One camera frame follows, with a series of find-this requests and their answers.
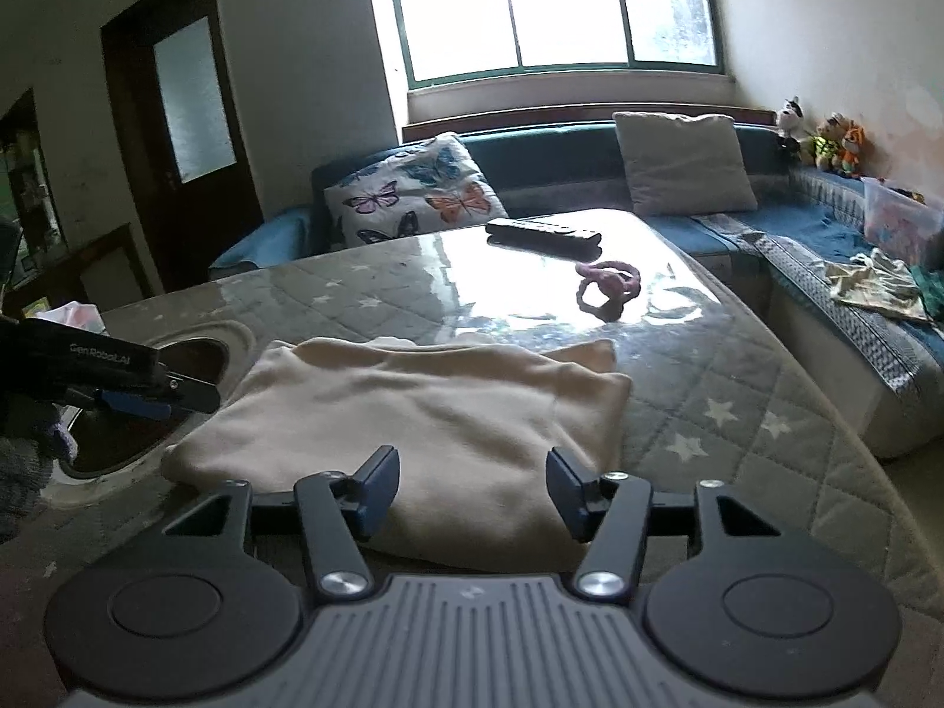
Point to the grey knit gloved hand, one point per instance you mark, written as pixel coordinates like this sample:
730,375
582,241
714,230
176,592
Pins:
33,437

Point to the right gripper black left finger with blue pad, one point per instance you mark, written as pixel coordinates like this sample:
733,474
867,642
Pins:
337,512

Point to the black remote control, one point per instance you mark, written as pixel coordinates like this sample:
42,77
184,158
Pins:
539,236

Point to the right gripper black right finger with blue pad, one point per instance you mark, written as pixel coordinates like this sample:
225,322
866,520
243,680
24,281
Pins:
608,512

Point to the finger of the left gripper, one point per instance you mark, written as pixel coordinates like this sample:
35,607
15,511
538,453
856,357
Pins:
185,392
137,403

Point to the dark wooden display cabinet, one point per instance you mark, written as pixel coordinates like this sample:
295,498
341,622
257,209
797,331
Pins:
41,269

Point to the butterfly print pillow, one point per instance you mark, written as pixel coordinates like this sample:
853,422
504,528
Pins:
413,195

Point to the tissue box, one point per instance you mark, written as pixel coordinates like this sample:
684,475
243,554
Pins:
75,314

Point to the crumpled patterned cloth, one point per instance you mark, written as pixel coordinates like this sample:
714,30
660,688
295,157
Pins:
878,283

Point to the clear plastic storage box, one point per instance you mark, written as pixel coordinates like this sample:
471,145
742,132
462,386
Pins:
902,227

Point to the brown bear plush toy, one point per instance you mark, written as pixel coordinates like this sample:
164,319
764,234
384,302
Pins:
827,141

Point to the beige garment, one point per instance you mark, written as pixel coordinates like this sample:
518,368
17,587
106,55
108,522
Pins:
472,421

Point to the dark wooden door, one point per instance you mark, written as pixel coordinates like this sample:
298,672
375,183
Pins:
177,125

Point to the green framed window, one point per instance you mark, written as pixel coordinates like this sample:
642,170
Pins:
446,41

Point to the panda plush toy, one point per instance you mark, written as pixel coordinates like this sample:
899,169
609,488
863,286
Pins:
794,138

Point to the blue teal sofa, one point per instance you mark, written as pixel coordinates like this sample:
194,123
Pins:
883,374

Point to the beige plain pillow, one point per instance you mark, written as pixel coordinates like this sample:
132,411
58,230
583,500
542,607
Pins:
677,165

